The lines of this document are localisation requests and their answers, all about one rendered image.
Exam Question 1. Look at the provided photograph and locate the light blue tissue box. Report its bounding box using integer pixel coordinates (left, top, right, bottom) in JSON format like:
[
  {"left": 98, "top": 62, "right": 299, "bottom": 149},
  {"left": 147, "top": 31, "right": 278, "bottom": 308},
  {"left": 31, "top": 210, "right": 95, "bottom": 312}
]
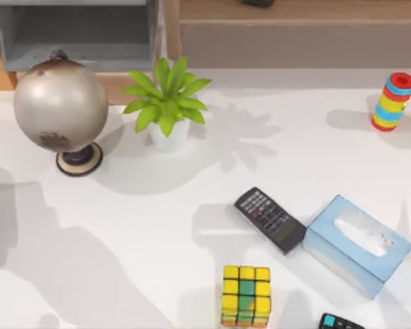
[{"left": 301, "top": 194, "right": 411, "bottom": 301}]

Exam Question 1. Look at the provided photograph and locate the yellow and green puzzle cube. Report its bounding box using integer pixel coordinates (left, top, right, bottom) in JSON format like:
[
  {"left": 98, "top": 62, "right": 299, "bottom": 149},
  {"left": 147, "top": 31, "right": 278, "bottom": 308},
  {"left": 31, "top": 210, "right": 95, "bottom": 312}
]
[{"left": 221, "top": 265, "right": 272, "bottom": 328}]

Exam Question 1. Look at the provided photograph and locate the black calculator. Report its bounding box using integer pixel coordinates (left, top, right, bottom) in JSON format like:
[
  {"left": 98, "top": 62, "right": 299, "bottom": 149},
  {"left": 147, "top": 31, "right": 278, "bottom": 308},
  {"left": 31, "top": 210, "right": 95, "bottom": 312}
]
[{"left": 233, "top": 186, "right": 308, "bottom": 256}]

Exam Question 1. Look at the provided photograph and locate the wooden cupboard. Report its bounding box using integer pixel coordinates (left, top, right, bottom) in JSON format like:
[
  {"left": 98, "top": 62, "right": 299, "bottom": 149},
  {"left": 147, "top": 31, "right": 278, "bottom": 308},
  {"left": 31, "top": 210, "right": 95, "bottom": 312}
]
[{"left": 162, "top": 0, "right": 411, "bottom": 69}]

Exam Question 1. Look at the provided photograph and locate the green plant in white pot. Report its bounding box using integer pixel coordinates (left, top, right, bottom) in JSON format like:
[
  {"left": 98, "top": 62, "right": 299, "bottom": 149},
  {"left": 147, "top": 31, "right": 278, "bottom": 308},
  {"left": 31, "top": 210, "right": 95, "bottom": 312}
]
[{"left": 121, "top": 56, "right": 214, "bottom": 153}]

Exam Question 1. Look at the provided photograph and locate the silver globe on stand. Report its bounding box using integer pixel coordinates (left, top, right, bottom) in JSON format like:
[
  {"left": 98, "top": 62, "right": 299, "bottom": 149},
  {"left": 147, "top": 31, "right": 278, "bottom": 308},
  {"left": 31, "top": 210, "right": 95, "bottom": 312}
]
[{"left": 13, "top": 49, "right": 110, "bottom": 178}]

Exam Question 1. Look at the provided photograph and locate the stack of coloured rings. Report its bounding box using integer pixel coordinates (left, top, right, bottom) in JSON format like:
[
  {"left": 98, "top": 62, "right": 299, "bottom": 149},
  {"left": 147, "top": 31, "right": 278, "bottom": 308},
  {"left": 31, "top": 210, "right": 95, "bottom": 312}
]
[{"left": 371, "top": 71, "right": 411, "bottom": 132}]

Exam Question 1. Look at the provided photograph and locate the grey cabinet with dark inside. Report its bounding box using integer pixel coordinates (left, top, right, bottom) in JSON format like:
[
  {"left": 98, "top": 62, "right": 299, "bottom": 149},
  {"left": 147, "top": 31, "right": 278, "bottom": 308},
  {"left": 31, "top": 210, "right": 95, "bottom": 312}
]
[{"left": 0, "top": 0, "right": 158, "bottom": 72}]

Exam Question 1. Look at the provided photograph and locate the black device with cyan button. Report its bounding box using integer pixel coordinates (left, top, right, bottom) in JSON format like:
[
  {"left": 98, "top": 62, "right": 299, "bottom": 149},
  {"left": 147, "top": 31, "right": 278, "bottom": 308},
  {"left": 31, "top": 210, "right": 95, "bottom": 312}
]
[{"left": 316, "top": 312, "right": 361, "bottom": 329}]

